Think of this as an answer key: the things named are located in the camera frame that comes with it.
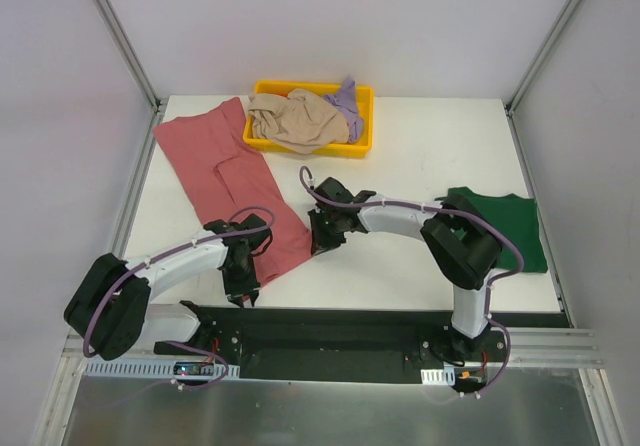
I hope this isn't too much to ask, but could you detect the beige t shirt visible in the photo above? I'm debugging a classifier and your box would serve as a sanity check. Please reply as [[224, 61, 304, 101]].
[[248, 88, 349, 154]]

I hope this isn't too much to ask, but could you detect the pink t shirt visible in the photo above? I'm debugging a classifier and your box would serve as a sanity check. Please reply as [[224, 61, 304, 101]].
[[154, 97, 311, 285]]

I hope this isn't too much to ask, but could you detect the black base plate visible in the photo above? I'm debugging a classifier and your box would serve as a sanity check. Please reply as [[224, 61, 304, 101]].
[[153, 304, 519, 383]]

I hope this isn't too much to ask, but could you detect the right aluminium frame post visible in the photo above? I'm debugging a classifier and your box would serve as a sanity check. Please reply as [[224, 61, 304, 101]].
[[504, 0, 606, 115]]

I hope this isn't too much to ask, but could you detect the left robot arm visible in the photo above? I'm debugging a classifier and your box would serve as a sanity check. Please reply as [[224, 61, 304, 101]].
[[63, 207, 275, 361]]

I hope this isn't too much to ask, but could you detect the white cable duct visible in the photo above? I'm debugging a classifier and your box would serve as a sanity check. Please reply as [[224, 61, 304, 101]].
[[420, 368, 456, 387], [84, 359, 240, 381]]

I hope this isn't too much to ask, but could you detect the left white cable duct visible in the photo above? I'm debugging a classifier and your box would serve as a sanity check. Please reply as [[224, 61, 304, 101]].
[[84, 359, 240, 381]]

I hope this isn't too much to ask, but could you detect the left aluminium frame post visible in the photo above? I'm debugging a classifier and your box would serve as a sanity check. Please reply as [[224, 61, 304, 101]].
[[74, 0, 169, 112]]

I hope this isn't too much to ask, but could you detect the green t shirt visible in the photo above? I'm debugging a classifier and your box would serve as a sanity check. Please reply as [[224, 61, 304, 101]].
[[447, 186, 548, 274]]

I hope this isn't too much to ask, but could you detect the aluminium frame post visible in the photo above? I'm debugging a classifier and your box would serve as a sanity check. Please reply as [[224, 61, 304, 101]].
[[74, 0, 169, 112], [504, 0, 606, 115]]

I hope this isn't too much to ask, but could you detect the purple t shirt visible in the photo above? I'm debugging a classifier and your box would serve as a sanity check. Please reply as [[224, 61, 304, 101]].
[[322, 77, 364, 144]]

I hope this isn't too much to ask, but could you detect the yellow plastic bin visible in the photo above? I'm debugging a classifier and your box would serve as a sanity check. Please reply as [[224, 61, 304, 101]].
[[242, 80, 374, 159]]

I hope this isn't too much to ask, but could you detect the right white cable duct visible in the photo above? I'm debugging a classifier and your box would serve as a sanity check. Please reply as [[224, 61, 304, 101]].
[[420, 368, 456, 387]]

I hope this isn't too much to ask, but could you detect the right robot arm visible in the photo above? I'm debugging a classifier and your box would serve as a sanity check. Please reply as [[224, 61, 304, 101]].
[[303, 177, 502, 366]]

